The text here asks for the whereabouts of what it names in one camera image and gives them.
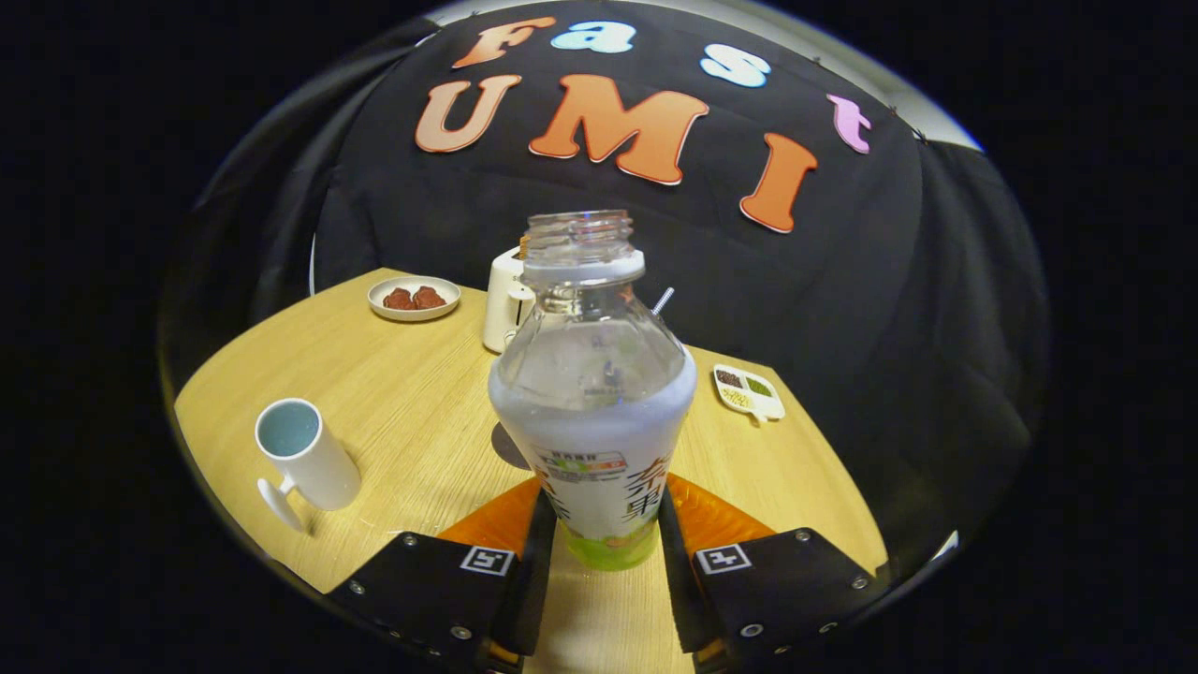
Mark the clear juice bottle white label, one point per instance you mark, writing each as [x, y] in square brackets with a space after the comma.
[594, 449]

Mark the wooden table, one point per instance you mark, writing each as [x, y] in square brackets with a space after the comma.
[402, 393]

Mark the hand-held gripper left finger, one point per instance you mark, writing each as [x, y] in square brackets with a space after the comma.
[535, 562]

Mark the white toaster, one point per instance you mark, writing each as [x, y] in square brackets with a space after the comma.
[504, 300]

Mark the dark round coaster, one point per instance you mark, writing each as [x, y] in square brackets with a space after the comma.
[505, 449]

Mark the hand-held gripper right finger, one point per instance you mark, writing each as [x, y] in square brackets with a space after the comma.
[676, 571]

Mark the white divided dish with beans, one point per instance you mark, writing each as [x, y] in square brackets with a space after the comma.
[749, 391]

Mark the white oval plate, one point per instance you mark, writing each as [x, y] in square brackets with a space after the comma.
[414, 315]

